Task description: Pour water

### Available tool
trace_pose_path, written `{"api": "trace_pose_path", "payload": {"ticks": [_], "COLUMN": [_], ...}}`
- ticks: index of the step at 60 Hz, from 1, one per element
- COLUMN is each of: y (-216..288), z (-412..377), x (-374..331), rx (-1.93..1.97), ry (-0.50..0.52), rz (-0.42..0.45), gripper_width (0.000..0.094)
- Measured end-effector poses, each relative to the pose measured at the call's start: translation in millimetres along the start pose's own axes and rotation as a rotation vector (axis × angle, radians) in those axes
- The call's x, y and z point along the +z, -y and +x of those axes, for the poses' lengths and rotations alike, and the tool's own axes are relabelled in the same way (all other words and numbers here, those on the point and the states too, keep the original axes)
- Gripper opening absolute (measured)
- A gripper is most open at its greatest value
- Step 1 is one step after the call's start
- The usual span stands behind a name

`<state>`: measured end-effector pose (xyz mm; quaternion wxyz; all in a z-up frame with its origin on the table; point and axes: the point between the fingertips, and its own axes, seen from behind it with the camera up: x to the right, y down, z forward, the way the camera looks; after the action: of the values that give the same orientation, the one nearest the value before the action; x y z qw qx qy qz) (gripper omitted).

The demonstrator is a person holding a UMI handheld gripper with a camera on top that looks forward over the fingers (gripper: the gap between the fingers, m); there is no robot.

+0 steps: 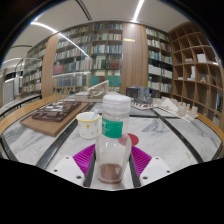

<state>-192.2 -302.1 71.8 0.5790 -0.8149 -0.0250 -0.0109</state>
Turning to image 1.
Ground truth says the white stepped architectural model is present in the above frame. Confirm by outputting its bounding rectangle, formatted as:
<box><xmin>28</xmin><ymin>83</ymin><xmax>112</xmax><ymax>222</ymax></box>
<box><xmin>153</xmin><ymin>97</ymin><xmax>199</xmax><ymax>123</ymax></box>

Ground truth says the wide wall bookshelf with books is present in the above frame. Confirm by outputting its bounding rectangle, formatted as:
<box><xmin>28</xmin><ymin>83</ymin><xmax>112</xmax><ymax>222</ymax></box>
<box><xmin>52</xmin><ymin>22</ymin><xmax>124</xmax><ymax>96</ymax></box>

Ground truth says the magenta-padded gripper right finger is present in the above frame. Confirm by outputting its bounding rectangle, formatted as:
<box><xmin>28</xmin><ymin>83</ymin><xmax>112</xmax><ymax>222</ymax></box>
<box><xmin>128</xmin><ymin>145</ymin><xmax>183</xmax><ymax>188</ymax></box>

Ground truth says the white cup with yellow rim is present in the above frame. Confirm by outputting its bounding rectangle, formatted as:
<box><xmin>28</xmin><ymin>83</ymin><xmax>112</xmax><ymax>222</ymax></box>
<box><xmin>75</xmin><ymin>111</ymin><xmax>102</xmax><ymax>140</ymax></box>

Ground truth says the clear bottle with green label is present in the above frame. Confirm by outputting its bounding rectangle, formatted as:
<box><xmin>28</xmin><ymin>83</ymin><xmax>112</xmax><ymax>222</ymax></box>
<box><xmin>94</xmin><ymin>93</ymin><xmax>133</xmax><ymax>185</ymax></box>

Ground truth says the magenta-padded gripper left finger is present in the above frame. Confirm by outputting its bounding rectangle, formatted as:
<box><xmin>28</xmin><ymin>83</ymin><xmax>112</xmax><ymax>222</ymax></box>
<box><xmin>46</xmin><ymin>143</ymin><xmax>98</xmax><ymax>188</ymax></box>

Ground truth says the white model with red base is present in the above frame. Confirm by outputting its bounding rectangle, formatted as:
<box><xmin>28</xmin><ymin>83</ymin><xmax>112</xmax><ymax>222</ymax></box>
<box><xmin>130</xmin><ymin>98</ymin><xmax>155</xmax><ymax>110</ymax></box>

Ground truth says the curved bookshelf behind glass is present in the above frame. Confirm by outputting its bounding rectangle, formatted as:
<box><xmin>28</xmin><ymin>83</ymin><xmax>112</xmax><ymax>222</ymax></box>
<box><xmin>19</xmin><ymin>38</ymin><xmax>49</xmax><ymax>98</ymax></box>

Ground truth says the straight ceiling light strip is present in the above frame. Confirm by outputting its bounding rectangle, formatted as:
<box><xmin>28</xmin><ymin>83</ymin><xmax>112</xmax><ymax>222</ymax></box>
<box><xmin>132</xmin><ymin>0</ymin><xmax>146</xmax><ymax>23</ymax></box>

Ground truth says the dark grey architectural model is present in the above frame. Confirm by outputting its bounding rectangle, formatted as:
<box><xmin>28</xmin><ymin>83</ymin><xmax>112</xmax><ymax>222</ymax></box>
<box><xmin>125</xmin><ymin>85</ymin><xmax>161</xmax><ymax>101</ymax></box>

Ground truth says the light blue spoon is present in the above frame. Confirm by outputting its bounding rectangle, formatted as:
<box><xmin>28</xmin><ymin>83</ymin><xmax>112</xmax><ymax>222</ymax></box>
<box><xmin>90</xmin><ymin>109</ymin><xmax>100</xmax><ymax>122</ymax></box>

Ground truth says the wooden cubby shelf unit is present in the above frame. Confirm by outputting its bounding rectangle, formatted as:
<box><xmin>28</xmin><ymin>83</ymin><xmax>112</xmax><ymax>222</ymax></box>
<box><xmin>168</xmin><ymin>21</ymin><xmax>224</xmax><ymax>129</ymax></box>

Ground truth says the narrow wall bookshelf with books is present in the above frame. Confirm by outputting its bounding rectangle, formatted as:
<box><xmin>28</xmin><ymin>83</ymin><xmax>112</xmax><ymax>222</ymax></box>
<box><xmin>145</xmin><ymin>26</ymin><xmax>174</xmax><ymax>98</ymax></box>

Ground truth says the beige architectural building model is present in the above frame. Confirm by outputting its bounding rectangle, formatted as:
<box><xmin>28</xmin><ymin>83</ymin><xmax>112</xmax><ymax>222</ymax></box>
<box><xmin>74</xmin><ymin>79</ymin><xmax>113</xmax><ymax>103</ymax></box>

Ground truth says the brown model on wooden board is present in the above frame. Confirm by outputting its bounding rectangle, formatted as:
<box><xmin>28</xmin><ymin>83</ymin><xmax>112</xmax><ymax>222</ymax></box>
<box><xmin>19</xmin><ymin>100</ymin><xmax>91</xmax><ymax>138</ymax></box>

